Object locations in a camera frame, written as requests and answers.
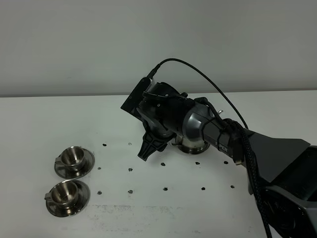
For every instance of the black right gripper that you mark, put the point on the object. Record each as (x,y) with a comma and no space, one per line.
(150,143)

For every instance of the stainless steel teapot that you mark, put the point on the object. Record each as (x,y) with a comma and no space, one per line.
(185,127)

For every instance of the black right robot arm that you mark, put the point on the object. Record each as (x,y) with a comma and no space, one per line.
(282,173)

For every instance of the far stainless steel teacup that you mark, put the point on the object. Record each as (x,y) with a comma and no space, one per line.
(71,159)

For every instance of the stainless steel teacup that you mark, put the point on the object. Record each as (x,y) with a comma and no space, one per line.
(71,159)
(64,194)

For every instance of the near stainless steel teacup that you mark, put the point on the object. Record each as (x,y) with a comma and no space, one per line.
(64,194)

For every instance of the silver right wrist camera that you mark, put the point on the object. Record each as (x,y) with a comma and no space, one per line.
(151,85)

